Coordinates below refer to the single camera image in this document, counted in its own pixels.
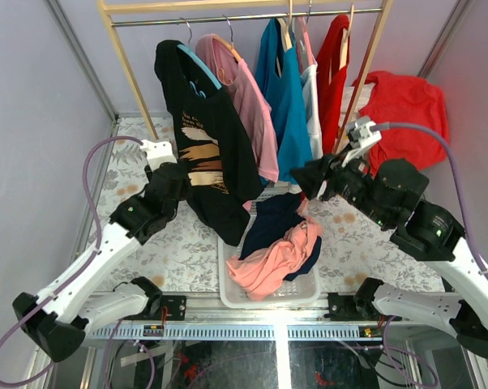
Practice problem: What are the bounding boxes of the red t-shirt on hanger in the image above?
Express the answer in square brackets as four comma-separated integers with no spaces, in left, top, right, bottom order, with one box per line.
[316,15,349,154]

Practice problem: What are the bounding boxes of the white and pink hung shirt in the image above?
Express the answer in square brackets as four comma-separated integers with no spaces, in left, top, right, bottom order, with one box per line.
[292,17,323,160]

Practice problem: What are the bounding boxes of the white slotted cable duct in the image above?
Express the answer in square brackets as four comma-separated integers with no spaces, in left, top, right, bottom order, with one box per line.
[89,323,382,342]

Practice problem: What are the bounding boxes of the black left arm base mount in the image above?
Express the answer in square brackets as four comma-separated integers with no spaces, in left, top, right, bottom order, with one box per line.
[156,295,187,323]

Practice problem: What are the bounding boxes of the pink t-shirt on hanger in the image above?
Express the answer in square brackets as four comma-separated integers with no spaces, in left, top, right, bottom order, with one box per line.
[195,34,280,184]

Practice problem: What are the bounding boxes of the wooden hanger under blue shirt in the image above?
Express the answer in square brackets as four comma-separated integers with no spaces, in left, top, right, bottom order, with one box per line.
[276,1,293,78]

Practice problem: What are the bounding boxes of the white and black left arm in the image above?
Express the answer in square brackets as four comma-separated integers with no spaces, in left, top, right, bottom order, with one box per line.
[12,162,190,362]

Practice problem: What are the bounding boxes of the wooden clothes rack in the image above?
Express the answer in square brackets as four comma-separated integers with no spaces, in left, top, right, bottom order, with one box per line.
[96,1,393,139]

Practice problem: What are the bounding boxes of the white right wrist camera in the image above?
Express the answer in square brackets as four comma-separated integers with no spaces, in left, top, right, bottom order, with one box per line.
[341,116,382,167]

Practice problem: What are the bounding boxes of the white plastic laundry basket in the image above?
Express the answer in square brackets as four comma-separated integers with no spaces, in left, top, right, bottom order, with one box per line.
[217,188,320,310]

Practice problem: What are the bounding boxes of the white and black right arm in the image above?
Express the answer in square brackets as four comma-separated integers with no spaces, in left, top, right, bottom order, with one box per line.
[291,154,488,359]

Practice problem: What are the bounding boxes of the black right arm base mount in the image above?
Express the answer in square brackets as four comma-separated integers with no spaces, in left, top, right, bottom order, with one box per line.
[324,293,380,322]

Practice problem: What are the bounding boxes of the salmon pink shirt in basket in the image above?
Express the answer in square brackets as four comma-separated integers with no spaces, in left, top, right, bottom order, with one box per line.
[226,202,325,302]

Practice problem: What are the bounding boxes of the blue plastic hanger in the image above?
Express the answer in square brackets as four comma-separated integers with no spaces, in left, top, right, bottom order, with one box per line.
[175,16,223,98]

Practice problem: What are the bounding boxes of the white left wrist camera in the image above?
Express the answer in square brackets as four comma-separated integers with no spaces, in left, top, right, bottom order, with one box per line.
[139,139,177,171]

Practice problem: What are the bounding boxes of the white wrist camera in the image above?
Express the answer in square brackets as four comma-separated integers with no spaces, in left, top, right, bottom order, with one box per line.
[139,139,177,171]
[341,116,382,167]

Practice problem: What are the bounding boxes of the wooden hanger under pink shirt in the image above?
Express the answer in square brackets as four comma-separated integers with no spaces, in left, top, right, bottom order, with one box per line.
[213,15,242,84]

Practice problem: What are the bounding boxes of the navy garment in basket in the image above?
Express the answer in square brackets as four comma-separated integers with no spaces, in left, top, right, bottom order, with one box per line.
[239,194,323,283]

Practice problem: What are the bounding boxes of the red cloth pile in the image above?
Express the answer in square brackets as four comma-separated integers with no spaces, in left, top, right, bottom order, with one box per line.
[360,71,450,175]

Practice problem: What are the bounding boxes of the floral patterned floor mat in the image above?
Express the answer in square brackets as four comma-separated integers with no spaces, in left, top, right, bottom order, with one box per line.
[89,139,444,293]

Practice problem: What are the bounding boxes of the black printed t-shirt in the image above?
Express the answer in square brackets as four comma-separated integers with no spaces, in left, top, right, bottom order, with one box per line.
[154,40,263,246]

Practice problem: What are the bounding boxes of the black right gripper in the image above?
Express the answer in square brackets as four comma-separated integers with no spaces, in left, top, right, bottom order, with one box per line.
[288,141,393,228]

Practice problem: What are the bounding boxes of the blue t-shirt on hanger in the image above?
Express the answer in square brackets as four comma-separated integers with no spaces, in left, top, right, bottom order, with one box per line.
[255,19,312,192]

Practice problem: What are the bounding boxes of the wooden hanger under red shirt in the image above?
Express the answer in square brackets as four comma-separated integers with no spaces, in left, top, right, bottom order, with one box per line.
[328,3,355,86]

